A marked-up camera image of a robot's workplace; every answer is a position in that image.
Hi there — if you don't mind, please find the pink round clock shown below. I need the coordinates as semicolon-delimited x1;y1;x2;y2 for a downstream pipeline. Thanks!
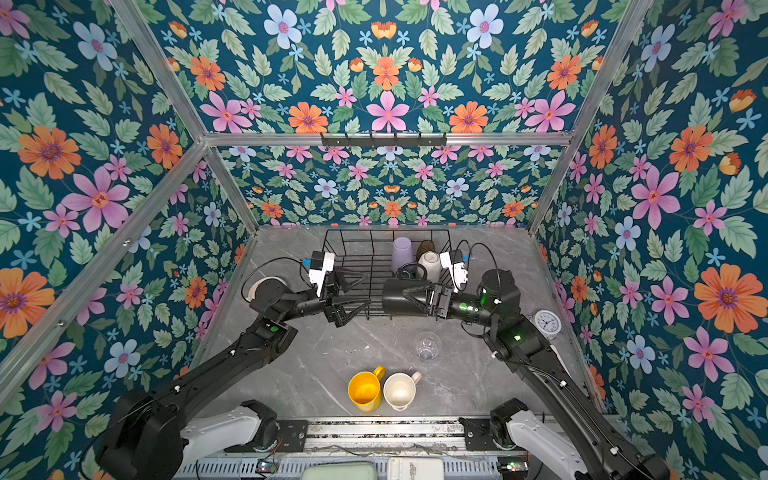
245;276;287;302

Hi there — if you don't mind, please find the lavender plastic cup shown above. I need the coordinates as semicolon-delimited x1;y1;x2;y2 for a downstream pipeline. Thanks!
391;237;416;275

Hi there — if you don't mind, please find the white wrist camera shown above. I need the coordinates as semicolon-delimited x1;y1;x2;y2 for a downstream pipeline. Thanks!
439;249;469;293
302;251;335;297

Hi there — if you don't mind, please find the yellow mug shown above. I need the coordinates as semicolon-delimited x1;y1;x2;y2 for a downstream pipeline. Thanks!
347;366;386;413

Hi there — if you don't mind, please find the cream mug pink handle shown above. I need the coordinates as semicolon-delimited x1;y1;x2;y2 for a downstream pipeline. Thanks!
383;372;422;411

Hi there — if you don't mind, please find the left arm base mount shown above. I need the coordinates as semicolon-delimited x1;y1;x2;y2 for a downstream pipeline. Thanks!
225;400;309;453

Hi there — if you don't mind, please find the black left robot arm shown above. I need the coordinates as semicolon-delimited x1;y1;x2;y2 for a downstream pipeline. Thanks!
94;269;366;479

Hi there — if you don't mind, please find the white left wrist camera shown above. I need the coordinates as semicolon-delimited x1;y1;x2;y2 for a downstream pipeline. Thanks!
302;251;335;297

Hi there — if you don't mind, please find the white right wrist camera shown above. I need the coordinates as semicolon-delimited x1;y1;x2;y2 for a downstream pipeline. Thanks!
439;249;469;293

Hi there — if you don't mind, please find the white round clock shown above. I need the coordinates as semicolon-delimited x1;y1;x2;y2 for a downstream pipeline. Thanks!
533;309;563;340

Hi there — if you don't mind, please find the brown textured cup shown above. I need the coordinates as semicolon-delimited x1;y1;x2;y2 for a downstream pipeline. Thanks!
416;240;436;260

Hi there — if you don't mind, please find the black wire dish rack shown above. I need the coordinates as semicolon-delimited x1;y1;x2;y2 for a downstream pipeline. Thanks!
321;228;458;320

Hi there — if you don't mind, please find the white faceted mug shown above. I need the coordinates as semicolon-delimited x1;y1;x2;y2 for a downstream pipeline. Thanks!
418;251;442;283

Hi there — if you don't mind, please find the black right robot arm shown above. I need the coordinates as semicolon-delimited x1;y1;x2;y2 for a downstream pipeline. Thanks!
382;269;671;479

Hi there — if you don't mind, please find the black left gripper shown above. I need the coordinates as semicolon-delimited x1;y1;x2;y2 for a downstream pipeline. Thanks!
278;266;370;330

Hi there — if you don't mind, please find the black mug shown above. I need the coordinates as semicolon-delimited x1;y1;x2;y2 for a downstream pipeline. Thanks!
381;262;434;317

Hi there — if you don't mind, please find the clear glass cup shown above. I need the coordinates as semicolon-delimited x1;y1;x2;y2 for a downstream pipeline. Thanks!
414;332;442;361

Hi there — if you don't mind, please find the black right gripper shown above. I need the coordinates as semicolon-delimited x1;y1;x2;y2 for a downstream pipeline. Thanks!
405;286;501;333

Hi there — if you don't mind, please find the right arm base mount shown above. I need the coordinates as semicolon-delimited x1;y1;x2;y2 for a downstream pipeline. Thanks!
458;398;529;451

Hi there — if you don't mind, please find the white device at front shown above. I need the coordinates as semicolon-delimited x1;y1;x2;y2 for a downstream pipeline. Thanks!
387;457;445;480

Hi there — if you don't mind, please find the black hook rail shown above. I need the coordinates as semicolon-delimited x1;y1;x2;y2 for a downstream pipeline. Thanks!
320;133;448;149

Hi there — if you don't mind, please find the green device at front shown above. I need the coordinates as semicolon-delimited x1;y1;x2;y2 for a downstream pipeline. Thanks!
301;461;378;480

